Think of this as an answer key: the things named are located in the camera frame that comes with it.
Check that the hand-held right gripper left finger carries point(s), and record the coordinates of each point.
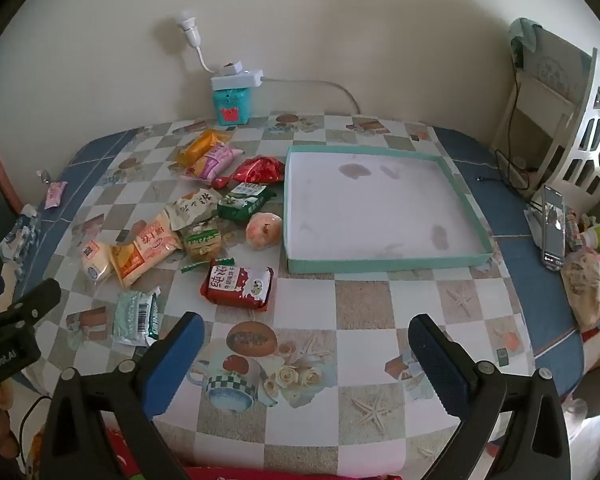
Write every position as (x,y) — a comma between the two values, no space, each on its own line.
(175,365)

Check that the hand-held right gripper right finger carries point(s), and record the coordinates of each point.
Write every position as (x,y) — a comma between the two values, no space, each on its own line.
(440,370)

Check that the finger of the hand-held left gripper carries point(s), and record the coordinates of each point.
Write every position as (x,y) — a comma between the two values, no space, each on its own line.
(35,300)

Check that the mint green barcode packet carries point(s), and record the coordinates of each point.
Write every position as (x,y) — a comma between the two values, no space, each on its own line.
(130,317)

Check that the round bun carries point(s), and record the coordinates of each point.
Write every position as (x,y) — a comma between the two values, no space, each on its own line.
(94,262)

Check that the red white wafer packet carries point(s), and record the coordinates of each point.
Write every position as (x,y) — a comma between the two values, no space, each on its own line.
(235,287)

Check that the orange bread packet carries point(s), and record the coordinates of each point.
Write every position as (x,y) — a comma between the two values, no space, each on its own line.
(145,250)

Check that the pastry with green label wrapper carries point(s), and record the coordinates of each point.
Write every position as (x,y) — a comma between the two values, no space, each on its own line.
(202,241)

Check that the beige snack packet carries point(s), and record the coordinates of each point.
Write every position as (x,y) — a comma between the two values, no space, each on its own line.
(192,207)

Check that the peach bun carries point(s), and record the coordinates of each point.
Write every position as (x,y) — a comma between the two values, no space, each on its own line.
(263,230)

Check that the teal shallow cardboard tray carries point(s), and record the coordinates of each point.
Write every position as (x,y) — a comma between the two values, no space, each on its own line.
(370,210)

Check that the green snack packet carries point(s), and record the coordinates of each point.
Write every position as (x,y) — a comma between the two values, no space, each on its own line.
(242,202)

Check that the pink snack packet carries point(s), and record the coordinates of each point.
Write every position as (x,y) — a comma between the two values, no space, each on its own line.
(215,160)

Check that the red snack packet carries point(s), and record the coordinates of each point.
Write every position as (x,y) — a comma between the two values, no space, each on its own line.
(257,170)

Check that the blue white crumpled packet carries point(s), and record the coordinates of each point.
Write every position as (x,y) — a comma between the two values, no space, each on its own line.
(20,232)

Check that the pink candy wrapper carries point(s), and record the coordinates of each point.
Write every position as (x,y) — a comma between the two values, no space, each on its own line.
(55,195)

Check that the silver crumpled wrapper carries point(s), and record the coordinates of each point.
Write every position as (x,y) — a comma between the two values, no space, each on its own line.
(42,176)

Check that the white phone stand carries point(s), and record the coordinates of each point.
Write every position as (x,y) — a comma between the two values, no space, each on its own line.
(534,220)

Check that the smartphone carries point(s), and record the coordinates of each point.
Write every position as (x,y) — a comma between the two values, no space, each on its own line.
(553,230)

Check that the green white cup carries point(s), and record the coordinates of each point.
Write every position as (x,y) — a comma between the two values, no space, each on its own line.
(596,236)

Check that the orange snack packet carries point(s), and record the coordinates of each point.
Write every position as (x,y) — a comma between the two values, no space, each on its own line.
(200,146)

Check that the teal toy box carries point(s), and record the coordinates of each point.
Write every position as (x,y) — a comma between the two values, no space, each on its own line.
(232,102)

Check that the white shelf unit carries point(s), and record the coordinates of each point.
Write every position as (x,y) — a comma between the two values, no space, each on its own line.
(550,105)

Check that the white power strip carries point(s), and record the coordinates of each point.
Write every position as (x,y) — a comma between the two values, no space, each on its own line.
(235,80)

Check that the teal cloth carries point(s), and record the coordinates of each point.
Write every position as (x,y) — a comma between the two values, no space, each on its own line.
(521,40)

